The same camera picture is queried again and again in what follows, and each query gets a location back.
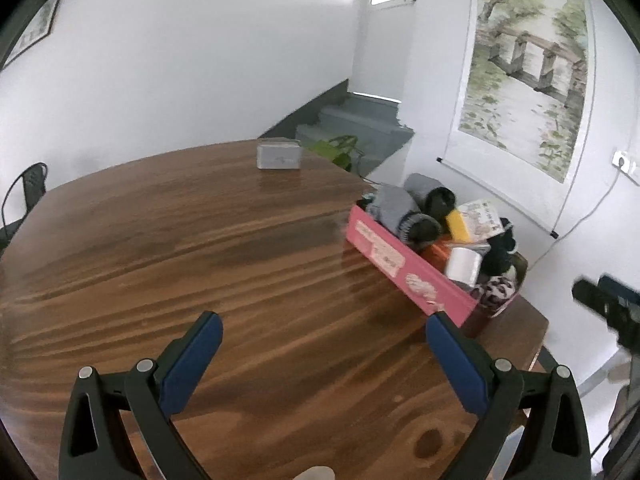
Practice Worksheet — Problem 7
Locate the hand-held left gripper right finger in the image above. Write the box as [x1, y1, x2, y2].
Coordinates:
[425, 311, 593, 480]

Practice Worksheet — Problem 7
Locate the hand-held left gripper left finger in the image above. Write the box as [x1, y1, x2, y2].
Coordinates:
[59, 311, 224, 480]

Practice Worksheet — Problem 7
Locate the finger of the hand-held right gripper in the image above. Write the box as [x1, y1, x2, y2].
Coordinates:
[572, 279, 626, 331]
[600, 274, 640, 307]

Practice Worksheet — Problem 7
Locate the leopard print plush sock ball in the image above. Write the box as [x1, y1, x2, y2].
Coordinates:
[472, 277, 518, 308]

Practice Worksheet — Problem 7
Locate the white sock roll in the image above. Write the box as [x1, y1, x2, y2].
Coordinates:
[444, 246, 483, 286]

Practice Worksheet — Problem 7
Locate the pink box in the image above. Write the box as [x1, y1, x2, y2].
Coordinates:
[345, 200, 528, 333]

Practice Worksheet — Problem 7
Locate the yellow box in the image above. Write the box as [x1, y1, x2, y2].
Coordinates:
[445, 200, 506, 243]

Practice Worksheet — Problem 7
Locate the black sock with white trim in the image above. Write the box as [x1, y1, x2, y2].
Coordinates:
[425, 187, 458, 221]

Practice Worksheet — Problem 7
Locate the grey sock with striped cuff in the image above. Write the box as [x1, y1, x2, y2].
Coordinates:
[372, 185, 443, 251]

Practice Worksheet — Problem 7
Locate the grey sock with yellow cuff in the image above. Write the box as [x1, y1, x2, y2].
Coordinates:
[404, 173, 441, 206]

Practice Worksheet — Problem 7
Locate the dark blurred object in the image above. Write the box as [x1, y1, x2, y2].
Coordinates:
[590, 360, 640, 480]

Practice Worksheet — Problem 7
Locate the wooden desk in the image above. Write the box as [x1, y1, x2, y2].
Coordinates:
[0, 139, 563, 480]

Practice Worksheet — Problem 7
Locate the grey white box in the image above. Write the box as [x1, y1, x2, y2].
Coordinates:
[256, 137, 302, 171]

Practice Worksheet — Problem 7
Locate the black metal chair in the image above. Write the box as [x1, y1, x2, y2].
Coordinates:
[0, 162, 49, 256]

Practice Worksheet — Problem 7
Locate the green potted plant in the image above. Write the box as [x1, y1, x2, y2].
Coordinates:
[305, 135, 363, 171]

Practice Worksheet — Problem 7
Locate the grey staircase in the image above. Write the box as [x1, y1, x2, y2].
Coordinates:
[260, 79, 416, 178]

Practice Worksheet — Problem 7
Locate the white power cable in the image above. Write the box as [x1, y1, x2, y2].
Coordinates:
[527, 170, 623, 266]

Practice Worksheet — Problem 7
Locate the white wall socket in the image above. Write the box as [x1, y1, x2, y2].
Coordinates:
[612, 149, 640, 183]

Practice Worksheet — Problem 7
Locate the landscape wall scroll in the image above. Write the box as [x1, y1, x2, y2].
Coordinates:
[437, 0, 598, 238]

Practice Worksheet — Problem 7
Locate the framed wall picture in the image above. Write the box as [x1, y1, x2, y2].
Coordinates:
[0, 0, 66, 71]

